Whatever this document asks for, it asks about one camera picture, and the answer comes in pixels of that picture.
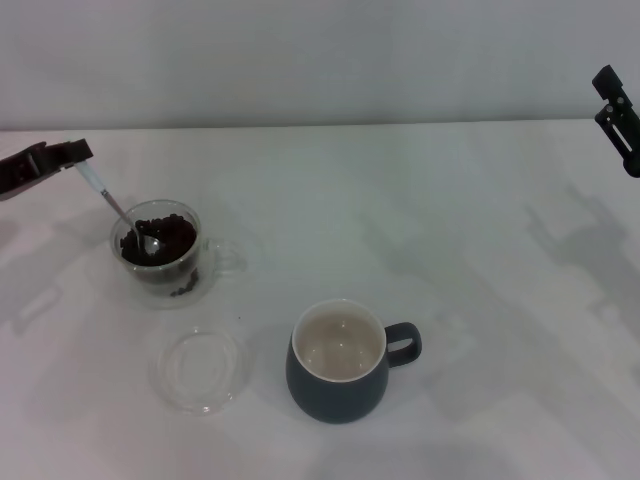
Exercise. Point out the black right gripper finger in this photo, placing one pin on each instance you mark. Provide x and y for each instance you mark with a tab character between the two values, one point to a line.
610	82
625	145

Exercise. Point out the dark grey ceramic mug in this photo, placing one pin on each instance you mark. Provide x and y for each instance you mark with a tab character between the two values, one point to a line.
330	395

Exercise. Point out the double-walled glass cup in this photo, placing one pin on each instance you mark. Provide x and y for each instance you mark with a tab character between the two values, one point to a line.
150	285

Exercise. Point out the clear glass saucer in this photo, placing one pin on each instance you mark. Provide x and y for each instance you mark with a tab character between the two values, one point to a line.
200	370

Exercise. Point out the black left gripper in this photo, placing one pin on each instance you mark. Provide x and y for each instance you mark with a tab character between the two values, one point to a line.
15	172

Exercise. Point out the dark coffee beans pile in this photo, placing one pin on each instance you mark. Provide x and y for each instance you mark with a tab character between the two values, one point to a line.
175	245

